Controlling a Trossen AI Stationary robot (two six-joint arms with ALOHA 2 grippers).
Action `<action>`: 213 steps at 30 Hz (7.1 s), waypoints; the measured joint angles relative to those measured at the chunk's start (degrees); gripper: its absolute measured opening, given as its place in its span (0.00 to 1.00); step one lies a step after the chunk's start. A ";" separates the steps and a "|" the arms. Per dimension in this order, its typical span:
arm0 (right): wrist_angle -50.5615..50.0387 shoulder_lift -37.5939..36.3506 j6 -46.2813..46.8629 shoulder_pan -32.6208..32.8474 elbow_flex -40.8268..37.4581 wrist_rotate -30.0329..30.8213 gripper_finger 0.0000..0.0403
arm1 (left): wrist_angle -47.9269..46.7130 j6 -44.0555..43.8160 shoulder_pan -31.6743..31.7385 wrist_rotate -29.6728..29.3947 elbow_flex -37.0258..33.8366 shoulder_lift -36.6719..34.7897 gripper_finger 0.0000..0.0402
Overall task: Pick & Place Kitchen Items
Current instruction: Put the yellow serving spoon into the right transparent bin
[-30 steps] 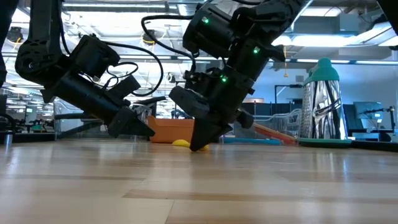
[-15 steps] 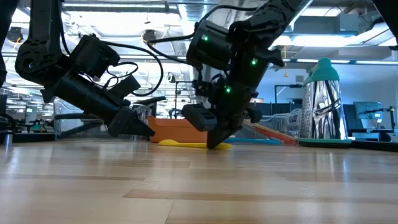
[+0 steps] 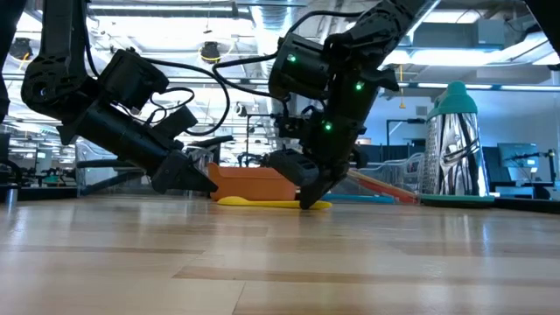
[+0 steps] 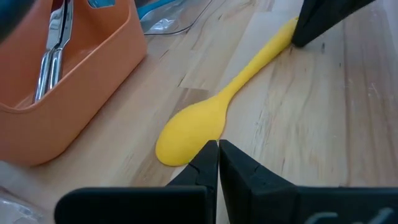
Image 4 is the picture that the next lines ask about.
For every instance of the blue silicone spoon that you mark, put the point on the blue silicone spoon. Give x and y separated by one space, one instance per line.
152 7

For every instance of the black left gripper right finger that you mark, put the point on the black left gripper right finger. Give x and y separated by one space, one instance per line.
280 205

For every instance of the yellow silicone spoon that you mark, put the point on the yellow silicone spoon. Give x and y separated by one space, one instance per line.
192 130

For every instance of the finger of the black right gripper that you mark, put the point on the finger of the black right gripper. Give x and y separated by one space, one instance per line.
323 15

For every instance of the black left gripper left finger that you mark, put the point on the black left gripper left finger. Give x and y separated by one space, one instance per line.
155 205

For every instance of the clear plastic bin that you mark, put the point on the clear plastic bin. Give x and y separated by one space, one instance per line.
174 25
15 208

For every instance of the orange plastic bin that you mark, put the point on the orange plastic bin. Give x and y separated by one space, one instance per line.
77 109

